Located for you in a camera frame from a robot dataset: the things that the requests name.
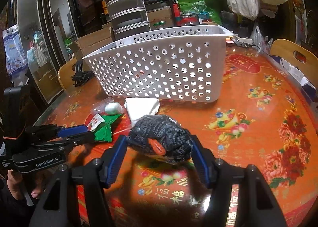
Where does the right wooden chair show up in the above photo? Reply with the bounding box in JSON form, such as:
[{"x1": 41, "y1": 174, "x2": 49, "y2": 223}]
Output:
[{"x1": 270, "y1": 39, "x2": 317, "y2": 86}]

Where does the black phone stand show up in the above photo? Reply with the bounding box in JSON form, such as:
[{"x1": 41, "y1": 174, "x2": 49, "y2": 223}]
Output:
[{"x1": 71, "y1": 60, "x2": 94, "y2": 87}]

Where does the black knit item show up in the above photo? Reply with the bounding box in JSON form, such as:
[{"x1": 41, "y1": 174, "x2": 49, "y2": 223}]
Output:
[{"x1": 127, "y1": 115, "x2": 193, "y2": 165}]

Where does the orange red floral tablecloth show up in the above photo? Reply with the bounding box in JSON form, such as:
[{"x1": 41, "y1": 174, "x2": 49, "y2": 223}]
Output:
[{"x1": 42, "y1": 43, "x2": 318, "y2": 227}]

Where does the left wooden chair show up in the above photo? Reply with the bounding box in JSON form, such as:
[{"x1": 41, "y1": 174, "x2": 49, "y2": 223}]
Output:
[{"x1": 58, "y1": 58, "x2": 77, "y2": 91}]

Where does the white perforated plastic basket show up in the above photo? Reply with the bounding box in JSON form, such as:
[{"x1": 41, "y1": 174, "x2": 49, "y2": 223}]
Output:
[{"x1": 83, "y1": 25, "x2": 232, "y2": 103}]

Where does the clear zip plastic bag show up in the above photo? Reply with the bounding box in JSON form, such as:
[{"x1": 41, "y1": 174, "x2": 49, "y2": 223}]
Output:
[{"x1": 90, "y1": 97, "x2": 114, "y2": 115}]

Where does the wooden chair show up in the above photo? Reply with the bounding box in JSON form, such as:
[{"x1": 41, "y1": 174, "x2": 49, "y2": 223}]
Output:
[
  {"x1": 58, "y1": 58, "x2": 77, "y2": 91},
  {"x1": 270, "y1": 39, "x2": 317, "y2": 86}
]

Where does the green snack packet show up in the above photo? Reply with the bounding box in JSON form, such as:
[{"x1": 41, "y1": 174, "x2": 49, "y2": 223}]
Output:
[{"x1": 94, "y1": 114, "x2": 122, "y2": 142}]

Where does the green shopping bag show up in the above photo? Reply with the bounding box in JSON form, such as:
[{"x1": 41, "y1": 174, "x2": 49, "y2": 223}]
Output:
[{"x1": 177, "y1": 0, "x2": 224, "y2": 25}]

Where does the cardboard box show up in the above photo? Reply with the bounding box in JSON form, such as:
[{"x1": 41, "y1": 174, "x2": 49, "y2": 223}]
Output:
[{"x1": 70, "y1": 28, "x2": 113, "y2": 60}]

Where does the white cotton ball bag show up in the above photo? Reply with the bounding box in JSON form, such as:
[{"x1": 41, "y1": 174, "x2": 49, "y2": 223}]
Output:
[{"x1": 104, "y1": 102, "x2": 124, "y2": 115}]

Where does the red lid glass jar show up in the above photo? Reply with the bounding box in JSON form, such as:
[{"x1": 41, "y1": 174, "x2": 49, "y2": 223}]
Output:
[{"x1": 176, "y1": 13, "x2": 199, "y2": 26}]

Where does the cartoon girl snack packet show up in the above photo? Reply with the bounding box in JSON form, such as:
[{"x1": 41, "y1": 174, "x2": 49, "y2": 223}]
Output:
[{"x1": 87, "y1": 114, "x2": 105, "y2": 132}]

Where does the person's left hand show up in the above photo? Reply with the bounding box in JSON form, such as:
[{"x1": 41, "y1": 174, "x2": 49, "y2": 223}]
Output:
[{"x1": 7, "y1": 169, "x2": 44, "y2": 200}]

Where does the white cloth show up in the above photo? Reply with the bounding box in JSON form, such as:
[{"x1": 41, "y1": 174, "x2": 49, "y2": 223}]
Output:
[{"x1": 124, "y1": 98, "x2": 160, "y2": 123}]

